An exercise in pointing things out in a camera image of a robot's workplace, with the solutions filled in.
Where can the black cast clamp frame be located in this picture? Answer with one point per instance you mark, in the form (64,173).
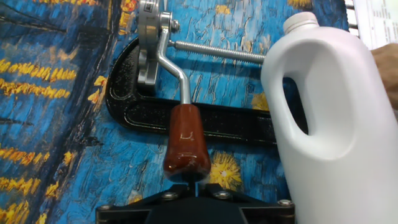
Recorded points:
(149,118)

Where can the silver threaded rod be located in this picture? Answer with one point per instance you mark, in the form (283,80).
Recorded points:
(217,51)

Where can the silver ratchet clamp head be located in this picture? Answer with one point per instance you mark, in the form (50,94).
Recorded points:
(146,62)

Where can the starry night painted tablecloth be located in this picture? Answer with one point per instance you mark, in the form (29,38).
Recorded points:
(62,124)

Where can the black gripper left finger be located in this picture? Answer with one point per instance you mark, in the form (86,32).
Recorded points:
(130,214)

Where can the white plastic jug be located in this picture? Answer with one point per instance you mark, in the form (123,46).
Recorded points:
(342,124)

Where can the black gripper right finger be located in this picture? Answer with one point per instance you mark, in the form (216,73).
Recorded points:
(267,214)

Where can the person bare hand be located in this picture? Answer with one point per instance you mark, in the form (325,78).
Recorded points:
(388,74)

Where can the printed white paper sheet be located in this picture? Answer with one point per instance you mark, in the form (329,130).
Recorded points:
(379,21)

